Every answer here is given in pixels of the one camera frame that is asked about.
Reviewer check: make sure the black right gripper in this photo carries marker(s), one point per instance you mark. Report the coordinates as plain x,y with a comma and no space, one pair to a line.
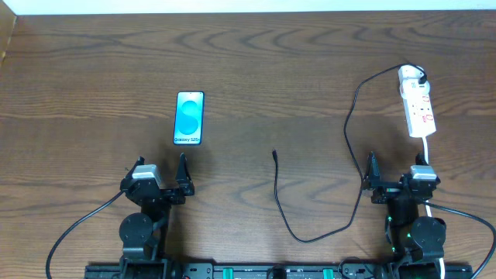
394,187

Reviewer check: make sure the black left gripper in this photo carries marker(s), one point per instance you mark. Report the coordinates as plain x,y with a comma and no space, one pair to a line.
163,192

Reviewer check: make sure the blue Galaxy smartphone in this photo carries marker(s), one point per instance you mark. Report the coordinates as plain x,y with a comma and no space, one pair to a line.
188,122

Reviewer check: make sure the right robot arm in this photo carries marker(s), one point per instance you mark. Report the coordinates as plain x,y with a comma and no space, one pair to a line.
417,241

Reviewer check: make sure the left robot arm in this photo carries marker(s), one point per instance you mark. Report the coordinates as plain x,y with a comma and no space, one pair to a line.
143,234

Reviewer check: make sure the white power strip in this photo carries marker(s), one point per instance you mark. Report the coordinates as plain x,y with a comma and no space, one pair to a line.
418,110

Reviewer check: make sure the cardboard side panel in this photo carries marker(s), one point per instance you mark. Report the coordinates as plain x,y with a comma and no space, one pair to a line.
7,24

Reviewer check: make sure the white wall charger adapter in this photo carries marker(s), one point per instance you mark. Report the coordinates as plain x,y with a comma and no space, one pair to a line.
410,88

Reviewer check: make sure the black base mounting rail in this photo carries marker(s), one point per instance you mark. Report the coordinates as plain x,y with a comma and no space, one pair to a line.
248,271

